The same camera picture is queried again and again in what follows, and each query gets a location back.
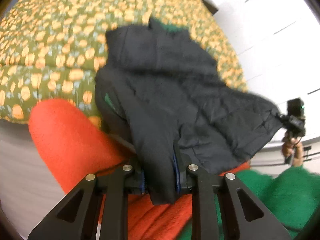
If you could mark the black puffer jacket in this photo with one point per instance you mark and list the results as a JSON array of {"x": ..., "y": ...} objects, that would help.
[{"x": 161, "y": 92}]

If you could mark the white wardrobe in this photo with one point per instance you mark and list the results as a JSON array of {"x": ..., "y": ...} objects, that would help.
[{"x": 277, "y": 44}]

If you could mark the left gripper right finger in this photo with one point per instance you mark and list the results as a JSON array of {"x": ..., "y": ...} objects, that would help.
[{"x": 186, "y": 179}]

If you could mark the person right hand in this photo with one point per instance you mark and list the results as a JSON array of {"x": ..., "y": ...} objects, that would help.
[{"x": 292, "y": 150}]

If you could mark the green orange floral bedspread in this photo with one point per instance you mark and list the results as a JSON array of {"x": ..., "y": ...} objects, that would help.
[{"x": 53, "y": 48}]

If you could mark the green knitted sweater sleeve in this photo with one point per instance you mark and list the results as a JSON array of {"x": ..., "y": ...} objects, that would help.
[{"x": 250, "y": 205}]

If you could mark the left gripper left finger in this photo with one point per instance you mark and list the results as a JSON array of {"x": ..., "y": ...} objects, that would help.
[{"x": 134, "y": 181}]

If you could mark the orange trouser leg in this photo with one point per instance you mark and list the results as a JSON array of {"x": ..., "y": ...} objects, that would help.
[{"x": 72, "y": 146}]

